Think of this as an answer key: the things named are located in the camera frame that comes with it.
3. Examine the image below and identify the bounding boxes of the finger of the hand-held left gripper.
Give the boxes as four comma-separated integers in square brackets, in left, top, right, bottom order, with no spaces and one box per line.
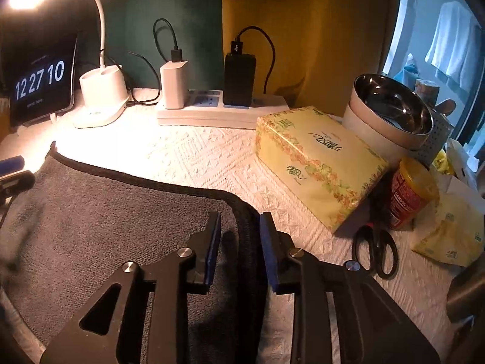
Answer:
[0,157,36,204]

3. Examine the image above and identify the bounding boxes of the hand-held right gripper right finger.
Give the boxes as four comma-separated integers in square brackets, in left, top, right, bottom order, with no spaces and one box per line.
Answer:
[259,212,441,364]

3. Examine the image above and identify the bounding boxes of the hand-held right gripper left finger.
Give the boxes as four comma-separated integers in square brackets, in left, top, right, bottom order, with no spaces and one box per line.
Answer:
[40,211,222,364]

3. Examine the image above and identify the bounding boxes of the grey towel with black trim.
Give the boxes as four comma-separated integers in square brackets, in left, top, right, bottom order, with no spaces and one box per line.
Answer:
[0,141,270,364]

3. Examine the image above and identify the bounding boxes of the yellow floral tissue pack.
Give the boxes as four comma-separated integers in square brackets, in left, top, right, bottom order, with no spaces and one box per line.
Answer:
[255,105,390,235]

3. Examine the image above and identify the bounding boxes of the tablet with clock display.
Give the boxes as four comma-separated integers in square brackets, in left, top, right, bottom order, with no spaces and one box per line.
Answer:
[8,32,79,126]

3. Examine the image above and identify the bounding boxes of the black scissors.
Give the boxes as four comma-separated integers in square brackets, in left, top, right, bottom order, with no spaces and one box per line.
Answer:
[352,223,399,280]

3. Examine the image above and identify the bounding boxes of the white desk lamp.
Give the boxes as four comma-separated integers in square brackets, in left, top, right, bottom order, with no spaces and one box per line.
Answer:
[8,0,131,129]

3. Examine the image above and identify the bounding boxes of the white power strip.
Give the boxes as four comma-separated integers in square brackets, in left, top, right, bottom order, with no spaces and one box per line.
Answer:
[156,89,290,130]

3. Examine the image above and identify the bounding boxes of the red jar with yellow lid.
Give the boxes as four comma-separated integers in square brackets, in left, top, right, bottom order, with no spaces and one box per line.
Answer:
[386,157,440,231]

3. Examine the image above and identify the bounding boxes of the white charger adapter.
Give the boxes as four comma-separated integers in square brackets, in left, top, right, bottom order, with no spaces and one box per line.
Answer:
[159,60,189,109]

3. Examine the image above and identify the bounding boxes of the black charger adapter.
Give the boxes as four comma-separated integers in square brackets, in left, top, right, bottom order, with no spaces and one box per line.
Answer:
[223,52,257,107]

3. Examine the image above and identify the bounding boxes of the yellow tissue packet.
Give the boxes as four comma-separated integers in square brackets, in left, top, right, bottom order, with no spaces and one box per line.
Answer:
[411,193,485,267]

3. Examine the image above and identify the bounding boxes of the steel bowl with beige shell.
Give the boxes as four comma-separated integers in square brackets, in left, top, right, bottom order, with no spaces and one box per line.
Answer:
[342,74,433,160]

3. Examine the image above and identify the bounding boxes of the grey perforated container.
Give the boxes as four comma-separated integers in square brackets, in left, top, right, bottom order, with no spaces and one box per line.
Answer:
[407,111,453,168]

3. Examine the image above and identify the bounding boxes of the white hanging garment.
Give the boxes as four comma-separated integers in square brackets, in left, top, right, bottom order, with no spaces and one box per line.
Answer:
[424,1,483,92]

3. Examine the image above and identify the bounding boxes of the black lamp power cable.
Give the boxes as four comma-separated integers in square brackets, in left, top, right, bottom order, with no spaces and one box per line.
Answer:
[99,49,161,107]

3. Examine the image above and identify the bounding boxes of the black charging cable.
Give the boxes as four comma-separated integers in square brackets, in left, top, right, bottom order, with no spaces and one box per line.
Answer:
[232,26,276,95]
[153,18,183,62]

